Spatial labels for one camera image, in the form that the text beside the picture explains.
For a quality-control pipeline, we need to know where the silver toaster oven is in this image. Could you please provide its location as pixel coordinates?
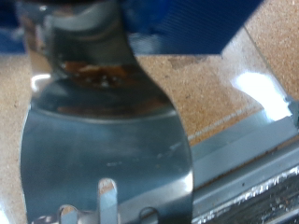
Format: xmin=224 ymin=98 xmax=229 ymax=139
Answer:
xmin=191 ymin=146 xmax=299 ymax=224

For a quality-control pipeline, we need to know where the aluminium foil tray liner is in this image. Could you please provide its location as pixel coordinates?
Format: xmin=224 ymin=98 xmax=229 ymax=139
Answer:
xmin=192 ymin=166 xmax=299 ymax=224

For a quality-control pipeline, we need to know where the glass oven door with handle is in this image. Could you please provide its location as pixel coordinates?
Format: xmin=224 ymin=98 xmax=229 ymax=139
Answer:
xmin=130 ymin=26 xmax=299 ymax=206

